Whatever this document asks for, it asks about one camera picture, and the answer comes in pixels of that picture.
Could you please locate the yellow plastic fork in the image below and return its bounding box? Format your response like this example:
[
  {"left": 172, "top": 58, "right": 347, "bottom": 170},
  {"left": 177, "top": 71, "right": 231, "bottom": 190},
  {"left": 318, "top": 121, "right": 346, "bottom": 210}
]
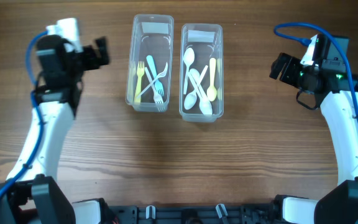
[{"left": 134, "top": 61, "right": 145, "bottom": 103}]

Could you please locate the thin white fork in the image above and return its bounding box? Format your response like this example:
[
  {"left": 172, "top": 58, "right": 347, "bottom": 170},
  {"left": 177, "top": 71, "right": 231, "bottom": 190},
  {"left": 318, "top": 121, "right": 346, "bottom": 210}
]
[
  {"left": 139, "top": 63, "right": 168, "bottom": 97},
  {"left": 145, "top": 68, "right": 163, "bottom": 104}
]

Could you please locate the thick white plastic fork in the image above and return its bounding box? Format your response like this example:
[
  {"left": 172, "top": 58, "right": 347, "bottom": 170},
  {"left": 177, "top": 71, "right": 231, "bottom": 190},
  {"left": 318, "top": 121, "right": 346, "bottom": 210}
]
[{"left": 146, "top": 55, "right": 164, "bottom": 96}]

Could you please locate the yellow plastic spoon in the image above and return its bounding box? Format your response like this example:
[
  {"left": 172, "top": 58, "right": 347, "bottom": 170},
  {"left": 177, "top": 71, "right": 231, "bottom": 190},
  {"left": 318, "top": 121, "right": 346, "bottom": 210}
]
[{"left": 207, "top": 58, "right": 217, "bottom": 101}]

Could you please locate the white plastic spoon thin handle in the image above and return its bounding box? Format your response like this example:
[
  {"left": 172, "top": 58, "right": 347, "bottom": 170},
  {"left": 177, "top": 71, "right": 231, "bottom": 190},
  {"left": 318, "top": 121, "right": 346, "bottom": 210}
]
[{"left": 188, "top": 73, "right": 213, "bottom": 116}]

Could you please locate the white spoon slender handle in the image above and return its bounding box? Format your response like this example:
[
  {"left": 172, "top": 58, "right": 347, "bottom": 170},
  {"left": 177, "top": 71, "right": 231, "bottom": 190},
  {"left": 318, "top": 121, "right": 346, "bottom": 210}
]
[{"left": 183, "top": 47, "right": 195, "bottom": 95}]

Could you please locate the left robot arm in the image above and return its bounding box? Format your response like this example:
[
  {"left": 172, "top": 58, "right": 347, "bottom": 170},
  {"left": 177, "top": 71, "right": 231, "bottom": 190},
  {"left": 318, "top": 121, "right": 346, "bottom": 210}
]
[{"left": 0, "top": 32, "right": 117, "bottom": 223}]

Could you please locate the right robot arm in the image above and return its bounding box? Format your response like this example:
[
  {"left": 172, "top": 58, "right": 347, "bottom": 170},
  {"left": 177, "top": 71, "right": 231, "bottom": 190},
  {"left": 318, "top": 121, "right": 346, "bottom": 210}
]
[{"left": 270, "top": 53, "right": 358, "bottom": 223}]

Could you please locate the white label left container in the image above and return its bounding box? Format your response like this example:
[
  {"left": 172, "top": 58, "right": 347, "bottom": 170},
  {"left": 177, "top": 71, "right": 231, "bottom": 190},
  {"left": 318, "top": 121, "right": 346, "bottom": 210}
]
[{"left": 141, "top": 22, "right": 169, "bottom": 35}]

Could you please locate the white label container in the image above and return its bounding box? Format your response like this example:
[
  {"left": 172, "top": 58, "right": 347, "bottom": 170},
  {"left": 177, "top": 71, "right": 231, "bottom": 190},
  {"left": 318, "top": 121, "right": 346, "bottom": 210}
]
[
  {"left": 187, "top": 30, "right": 215, "bottom": 43},
  {"left": 141, "top": 22, "right": 169, "bottom": 35}
]

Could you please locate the left clear plastic container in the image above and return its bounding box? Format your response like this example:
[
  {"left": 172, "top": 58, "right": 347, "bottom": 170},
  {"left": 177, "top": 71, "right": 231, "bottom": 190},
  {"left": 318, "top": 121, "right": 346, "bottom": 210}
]
[{"left": 126, "top": 14, "right": 174, "bottom": 113}]

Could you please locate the clear plastic container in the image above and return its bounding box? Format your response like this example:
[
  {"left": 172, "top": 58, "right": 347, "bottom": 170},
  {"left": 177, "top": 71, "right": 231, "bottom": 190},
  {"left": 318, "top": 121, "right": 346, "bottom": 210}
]
[
  {"left": 179, "top": 23, "right": 224, "bottom": 123},
  {"left": 126, "top": 14, "right": 174, "bottom": 113}
]

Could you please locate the right clear plastic container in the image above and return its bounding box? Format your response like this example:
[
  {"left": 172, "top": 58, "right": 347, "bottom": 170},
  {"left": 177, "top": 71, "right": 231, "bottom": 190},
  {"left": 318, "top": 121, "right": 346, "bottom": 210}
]
[{"left": 179, "top": 23, "right": 224, "bottom": 123}]

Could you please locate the white label right container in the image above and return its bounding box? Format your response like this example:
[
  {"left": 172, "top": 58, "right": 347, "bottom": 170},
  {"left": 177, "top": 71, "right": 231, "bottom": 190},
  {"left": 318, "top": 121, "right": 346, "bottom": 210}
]
[{"left": 187, "top": 30, "right": 215, "bottom": 43}]

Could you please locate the thick white plastic spoon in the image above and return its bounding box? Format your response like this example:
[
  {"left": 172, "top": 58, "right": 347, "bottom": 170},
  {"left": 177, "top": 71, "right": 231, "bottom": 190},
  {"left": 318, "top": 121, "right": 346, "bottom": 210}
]
[{"left": 188, "top": 68, "right": 213, "bottom": 114}]

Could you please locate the right blue cable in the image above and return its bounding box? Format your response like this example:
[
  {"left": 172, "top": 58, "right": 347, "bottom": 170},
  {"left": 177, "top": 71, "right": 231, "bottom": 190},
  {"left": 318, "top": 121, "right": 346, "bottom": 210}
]
[{"left": 273, "top": 22, "right": 358, "bottom": 184}]

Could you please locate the blue cable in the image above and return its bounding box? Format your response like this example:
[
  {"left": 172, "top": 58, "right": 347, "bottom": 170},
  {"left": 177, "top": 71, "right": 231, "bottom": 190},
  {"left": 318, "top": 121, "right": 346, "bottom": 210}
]
[
  {"left": 273, "top": 22, "right": 358, "bottom": 184},
  {"left": 0, "top": 30, "right": 49, "bottom": 224}
]

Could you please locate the left blue cable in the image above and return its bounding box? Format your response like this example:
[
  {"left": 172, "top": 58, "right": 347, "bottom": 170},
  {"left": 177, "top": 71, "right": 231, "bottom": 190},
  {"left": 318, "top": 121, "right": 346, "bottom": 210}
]
[{"left": 0, "top": 30, "right": 49, "bottom": 224}]

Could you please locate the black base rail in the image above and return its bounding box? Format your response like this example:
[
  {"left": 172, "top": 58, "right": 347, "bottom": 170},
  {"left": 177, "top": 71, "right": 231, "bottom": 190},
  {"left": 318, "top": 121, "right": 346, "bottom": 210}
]
[{"left": 104, "top": 202, "right": 326, "bottom": 224}]

